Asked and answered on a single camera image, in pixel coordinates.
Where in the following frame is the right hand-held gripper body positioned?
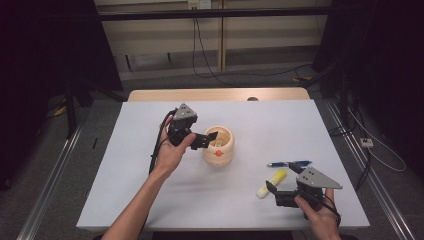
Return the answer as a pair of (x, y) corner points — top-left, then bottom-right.
(275, 166), (344, 210)

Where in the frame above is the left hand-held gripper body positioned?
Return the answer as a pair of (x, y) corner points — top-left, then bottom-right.
(168, 103), (212, 150)

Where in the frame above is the yellow highlighter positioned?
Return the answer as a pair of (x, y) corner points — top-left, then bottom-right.
(255, 168), (288, 200)

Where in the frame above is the blue pen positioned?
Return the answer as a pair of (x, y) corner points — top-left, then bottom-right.
(266, 160), (313, 168)

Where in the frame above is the cream ceramic pen holder cup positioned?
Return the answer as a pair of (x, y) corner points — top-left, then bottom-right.
(201, 125), (236, 168)

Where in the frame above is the person's left hand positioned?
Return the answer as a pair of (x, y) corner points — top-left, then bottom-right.
(151, 114), (198, 180)

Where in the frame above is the person's right hand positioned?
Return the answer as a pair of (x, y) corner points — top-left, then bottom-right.
(294, 188), (342, 236)

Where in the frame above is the light wooden table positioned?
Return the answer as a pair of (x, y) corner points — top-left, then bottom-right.
(127, 87), (311, 103)

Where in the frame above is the black tripod stand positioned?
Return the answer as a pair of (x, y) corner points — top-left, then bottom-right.
(62, 75), (128, 140)

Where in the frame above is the black horizontal bar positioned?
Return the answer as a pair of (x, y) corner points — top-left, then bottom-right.
(97, 6), (332, 22)

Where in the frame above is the yellow tape strip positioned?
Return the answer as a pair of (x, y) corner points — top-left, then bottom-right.
(52, 105), (68, 118)

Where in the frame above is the black curtain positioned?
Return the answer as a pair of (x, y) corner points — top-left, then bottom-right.
(311, 0), (424, 183)
(0, 0), (125, 192)

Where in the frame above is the left hand-held gripper cable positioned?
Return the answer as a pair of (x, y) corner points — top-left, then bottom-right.
(148, 107), (178, 175)

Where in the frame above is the hand-held gripper cable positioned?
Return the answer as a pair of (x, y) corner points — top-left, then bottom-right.
(320, 193), (342, 228)
(148, 107), (178, 175)

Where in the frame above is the right hand-held gripper cable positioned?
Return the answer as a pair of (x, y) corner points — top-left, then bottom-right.
(320, 193), (342, 228)

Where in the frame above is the black floor cable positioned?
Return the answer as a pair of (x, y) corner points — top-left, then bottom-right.
(354, 147), (373, 192)

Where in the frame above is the aluminium floor rail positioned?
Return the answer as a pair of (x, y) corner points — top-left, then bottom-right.
(323, 99), (417, 240)
(15, 114), (88, 240)

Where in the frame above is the black hanging cable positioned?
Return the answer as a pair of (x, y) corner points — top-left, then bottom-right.
(191, 8), (313, 88)

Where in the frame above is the white cable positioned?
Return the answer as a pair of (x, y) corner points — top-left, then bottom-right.
(347, 105), (407, 173)

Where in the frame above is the light wooden post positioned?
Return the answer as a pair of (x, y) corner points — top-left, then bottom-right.
(217, 0), (228, 73)

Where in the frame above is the white wall outlet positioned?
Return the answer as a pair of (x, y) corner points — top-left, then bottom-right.
(187, 0), (213, 11)

